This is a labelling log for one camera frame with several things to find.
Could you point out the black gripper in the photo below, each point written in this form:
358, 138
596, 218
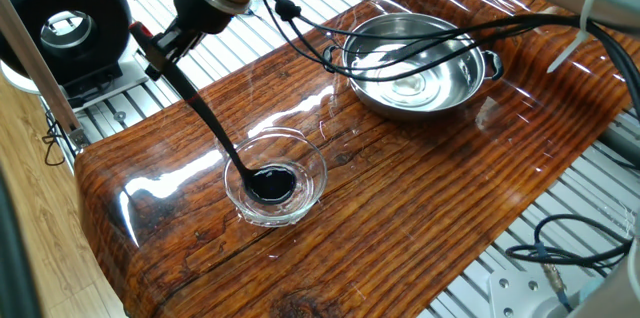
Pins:
200, 10

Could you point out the black ladle with red accents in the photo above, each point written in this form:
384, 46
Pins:
272, 183

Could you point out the clear glass bowl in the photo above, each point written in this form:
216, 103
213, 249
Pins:
310, 158

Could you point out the metal washer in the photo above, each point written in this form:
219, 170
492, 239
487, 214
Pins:
120, 116

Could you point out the brown wooden beam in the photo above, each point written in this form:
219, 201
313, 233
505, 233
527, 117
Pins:
30, 58

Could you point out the glossy wood grain table mat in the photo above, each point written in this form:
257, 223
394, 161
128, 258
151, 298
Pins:
400, 208

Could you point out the white zip tie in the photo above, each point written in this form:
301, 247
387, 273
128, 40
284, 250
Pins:
587, 13

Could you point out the dark foreground frame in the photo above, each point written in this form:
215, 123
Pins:
12, 268

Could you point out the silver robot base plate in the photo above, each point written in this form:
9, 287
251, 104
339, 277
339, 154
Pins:
515, 293

